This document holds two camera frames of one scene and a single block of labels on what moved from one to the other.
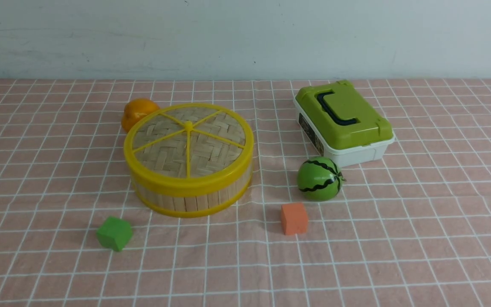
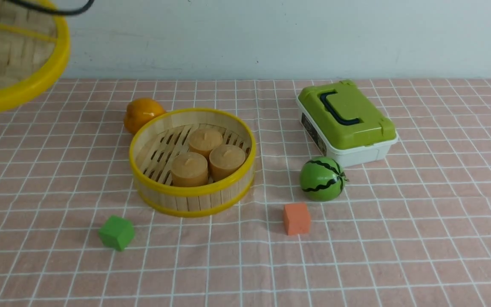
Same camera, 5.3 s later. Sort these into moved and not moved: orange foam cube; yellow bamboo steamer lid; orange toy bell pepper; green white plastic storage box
Moved: yellow bamboo steamer lid
Not moved: orange foam cube; green white plastic storage box; orange toy bell pepper
